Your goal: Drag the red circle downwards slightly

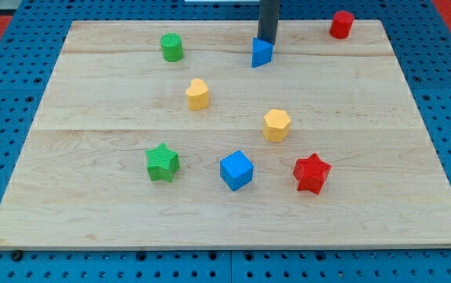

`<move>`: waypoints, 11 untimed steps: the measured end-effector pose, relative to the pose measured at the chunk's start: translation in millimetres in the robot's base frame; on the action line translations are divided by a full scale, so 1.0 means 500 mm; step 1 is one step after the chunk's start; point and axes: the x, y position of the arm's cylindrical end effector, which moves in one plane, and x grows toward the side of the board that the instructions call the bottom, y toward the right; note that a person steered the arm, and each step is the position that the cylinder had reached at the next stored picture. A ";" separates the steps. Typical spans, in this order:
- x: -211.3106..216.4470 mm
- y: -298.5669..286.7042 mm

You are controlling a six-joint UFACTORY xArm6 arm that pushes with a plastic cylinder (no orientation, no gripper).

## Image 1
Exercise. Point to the light wooden board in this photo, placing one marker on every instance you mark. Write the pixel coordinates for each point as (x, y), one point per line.
(81, 181)

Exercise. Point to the blue triangle block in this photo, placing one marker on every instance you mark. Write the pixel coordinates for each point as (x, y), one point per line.
(262, 52)

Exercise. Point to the green cylinder block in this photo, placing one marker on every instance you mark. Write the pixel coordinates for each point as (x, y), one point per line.
(171, 44)

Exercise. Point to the blue cube block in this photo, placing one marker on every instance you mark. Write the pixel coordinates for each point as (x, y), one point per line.
(236, 170)

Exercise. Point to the red star block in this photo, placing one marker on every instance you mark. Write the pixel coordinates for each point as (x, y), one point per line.
(311, 173)

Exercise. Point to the yellow heart block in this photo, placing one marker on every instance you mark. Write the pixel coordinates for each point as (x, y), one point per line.
(197, 95)

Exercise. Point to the yellow hexagon block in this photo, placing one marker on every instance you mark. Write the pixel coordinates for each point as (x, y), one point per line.
(276, 125)

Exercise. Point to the red cylinder block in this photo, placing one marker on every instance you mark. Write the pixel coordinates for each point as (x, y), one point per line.
(341, 25)

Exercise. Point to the green star block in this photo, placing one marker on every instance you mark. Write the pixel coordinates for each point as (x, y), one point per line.
(162, 163)

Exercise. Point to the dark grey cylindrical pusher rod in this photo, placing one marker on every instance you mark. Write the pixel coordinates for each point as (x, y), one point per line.
(268, 16)

